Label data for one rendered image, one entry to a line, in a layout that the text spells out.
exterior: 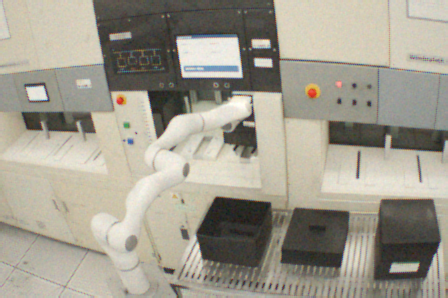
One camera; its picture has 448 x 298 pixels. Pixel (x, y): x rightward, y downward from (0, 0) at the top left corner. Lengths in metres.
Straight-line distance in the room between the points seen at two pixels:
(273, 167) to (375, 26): 0.86
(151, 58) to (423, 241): 1.48
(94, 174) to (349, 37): 1.71
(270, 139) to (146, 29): 0.76
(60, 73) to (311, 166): 1.42
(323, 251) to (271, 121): 0.62
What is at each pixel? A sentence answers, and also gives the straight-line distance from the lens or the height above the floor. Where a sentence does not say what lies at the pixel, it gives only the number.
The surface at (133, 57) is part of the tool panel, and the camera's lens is 2.08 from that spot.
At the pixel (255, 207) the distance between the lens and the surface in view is 2.08.
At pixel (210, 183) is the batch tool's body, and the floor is 0.87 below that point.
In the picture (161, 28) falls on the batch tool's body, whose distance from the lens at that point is 1.96.
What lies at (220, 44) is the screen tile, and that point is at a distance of 1.88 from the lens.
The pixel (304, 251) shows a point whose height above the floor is 0.86.
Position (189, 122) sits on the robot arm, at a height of 1.37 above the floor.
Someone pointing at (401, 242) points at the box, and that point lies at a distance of 1.74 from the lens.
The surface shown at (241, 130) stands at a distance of 2.33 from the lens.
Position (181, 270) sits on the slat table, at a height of 0.76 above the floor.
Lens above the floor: 2.25
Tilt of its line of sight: 33 degrees down
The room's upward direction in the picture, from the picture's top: 8 degrees counter-clockwise
